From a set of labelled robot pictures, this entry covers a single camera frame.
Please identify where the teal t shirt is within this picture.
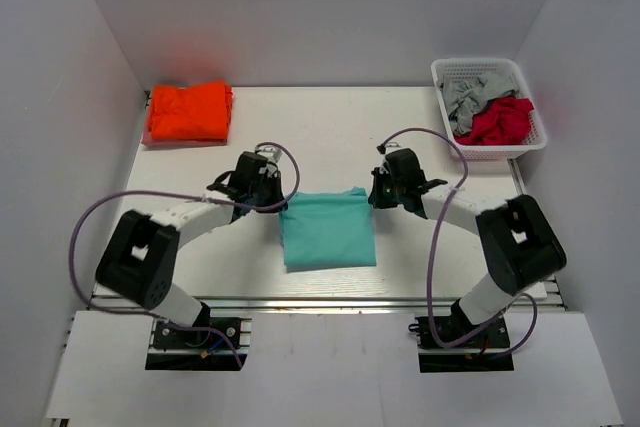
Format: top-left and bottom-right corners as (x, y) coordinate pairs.
(279, 187), (377, 272)

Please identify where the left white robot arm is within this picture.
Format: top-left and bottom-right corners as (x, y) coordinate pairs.
(96, 143), (287, 346)

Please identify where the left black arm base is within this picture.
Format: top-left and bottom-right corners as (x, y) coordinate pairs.
(145, 314), (251, 372)

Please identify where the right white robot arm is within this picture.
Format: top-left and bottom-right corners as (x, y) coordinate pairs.
(369, 145), (567, 347)

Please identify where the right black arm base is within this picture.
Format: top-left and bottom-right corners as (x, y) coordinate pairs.
(407, 312), (514, 374)

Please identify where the folded orange t shirt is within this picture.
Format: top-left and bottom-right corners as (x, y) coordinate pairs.
(145, 80), (233, 143)

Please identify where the grey t shirt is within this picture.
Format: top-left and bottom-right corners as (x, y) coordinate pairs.
(441, 72), (519, 136)

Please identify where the white plastic basket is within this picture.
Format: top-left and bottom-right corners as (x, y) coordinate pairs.
(431, 57), (547, 161)

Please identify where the red t shirt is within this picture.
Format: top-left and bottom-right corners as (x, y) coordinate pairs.
(454, 96), (534, 146)

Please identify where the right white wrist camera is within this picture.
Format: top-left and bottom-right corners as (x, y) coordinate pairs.
(376, 144), (397, 175)

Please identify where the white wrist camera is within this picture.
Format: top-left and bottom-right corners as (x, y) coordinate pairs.
(376, 144), (397, 175)
(254, 145), (282, 176)

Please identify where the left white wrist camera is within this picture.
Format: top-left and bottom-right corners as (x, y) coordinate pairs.
(254, 145), (282, 176)

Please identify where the aluminium table edge rail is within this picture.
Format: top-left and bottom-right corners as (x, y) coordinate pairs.
(92, 293), (567, 312)

